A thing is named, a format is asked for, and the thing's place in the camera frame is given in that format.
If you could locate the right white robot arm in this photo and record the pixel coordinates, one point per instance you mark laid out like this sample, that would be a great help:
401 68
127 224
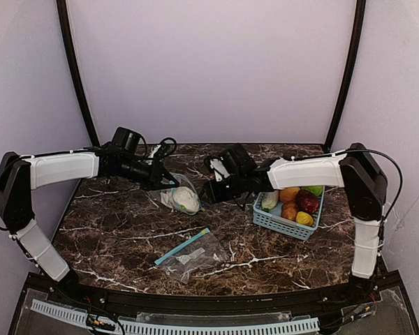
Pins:
354 170

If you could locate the right black frame post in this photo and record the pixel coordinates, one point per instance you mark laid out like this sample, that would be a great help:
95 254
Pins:
360 8

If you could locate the black frame post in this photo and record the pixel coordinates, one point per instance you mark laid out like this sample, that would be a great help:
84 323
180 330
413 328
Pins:
360 8
69 48

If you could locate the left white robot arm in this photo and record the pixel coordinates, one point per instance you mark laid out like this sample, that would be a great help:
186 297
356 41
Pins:
23 176

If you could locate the white slotted cable duct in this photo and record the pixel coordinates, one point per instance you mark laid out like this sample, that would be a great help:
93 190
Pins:
157 323

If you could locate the left black frame post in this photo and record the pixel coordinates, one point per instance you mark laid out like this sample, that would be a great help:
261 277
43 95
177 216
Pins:
69 48

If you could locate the clear zip bag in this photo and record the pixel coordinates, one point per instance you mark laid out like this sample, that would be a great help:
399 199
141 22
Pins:
202 251
183 181

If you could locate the light blue plastic basket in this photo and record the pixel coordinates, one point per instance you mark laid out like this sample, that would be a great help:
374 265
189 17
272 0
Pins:
272 220

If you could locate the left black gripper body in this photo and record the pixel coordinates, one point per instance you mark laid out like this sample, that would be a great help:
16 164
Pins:
155 175

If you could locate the dark red pomegranate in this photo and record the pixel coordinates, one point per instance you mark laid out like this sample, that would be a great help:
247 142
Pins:
307 202

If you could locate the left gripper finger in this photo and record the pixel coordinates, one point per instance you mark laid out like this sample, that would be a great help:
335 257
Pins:
158 187
168 178

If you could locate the green apple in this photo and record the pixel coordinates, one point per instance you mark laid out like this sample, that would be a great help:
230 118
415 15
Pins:
316 190

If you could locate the white cauliflower toy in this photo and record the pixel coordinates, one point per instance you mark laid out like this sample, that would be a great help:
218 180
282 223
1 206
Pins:
182 199

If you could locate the yellow lemon toy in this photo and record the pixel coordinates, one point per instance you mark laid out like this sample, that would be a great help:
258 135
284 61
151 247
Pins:
304 218

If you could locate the orange fruit toy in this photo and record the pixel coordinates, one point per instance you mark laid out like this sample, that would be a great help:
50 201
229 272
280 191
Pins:
288 194

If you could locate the white green cabbage toy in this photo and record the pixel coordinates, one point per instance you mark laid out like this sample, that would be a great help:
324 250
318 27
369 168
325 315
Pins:
270 200

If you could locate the orange brown potato toy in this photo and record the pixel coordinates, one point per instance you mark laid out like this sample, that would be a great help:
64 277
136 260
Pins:
289 211

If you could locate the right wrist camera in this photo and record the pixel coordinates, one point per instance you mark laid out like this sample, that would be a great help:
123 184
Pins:
215 165

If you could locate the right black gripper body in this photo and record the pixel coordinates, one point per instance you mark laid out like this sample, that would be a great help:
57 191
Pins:
209 192

